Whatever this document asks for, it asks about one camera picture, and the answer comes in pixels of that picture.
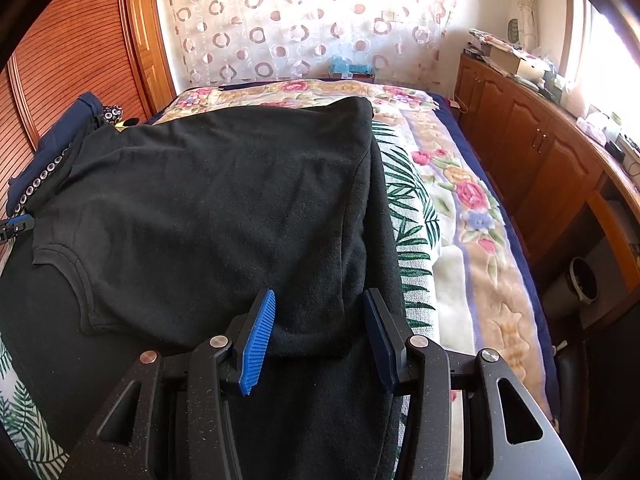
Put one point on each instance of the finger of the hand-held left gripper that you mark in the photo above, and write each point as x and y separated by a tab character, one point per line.
17	222

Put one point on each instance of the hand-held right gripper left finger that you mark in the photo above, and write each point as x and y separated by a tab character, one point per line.
257	345

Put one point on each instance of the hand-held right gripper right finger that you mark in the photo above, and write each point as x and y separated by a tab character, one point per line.
380	350

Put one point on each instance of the black printed t-shirt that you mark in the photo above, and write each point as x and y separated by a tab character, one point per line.
200	200

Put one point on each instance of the folded navy clothes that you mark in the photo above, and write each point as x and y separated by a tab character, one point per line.
65	125

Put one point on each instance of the leaf-print bed sheet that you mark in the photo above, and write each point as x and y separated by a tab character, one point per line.
407	220

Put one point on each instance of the floral blanket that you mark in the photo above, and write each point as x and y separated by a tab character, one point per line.
475	240

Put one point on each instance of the slatted wooden wardrobe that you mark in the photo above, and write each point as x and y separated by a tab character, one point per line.
75	50

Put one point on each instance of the white trash bin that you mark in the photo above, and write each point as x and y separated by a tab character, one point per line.
582	280

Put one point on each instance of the long wooden cabinet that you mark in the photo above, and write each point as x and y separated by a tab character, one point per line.
530	150

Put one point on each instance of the blue plastic bag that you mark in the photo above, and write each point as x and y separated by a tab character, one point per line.
350	67

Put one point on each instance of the soft tissue pack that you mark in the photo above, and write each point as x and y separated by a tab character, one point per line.
592	127

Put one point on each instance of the open cardboard box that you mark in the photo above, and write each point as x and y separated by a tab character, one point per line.
515	62

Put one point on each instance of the floral patterned cloth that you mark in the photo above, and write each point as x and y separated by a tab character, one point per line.
492	40

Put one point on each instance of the small round fan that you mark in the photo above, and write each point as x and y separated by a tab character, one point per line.
513	30

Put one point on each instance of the wooden-framed window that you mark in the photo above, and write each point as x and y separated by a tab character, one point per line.
605	60

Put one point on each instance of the patterned window curtain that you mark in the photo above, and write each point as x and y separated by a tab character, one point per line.
525	0

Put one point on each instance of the circle-patterned sheer wall curtain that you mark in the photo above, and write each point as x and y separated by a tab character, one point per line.
300	20

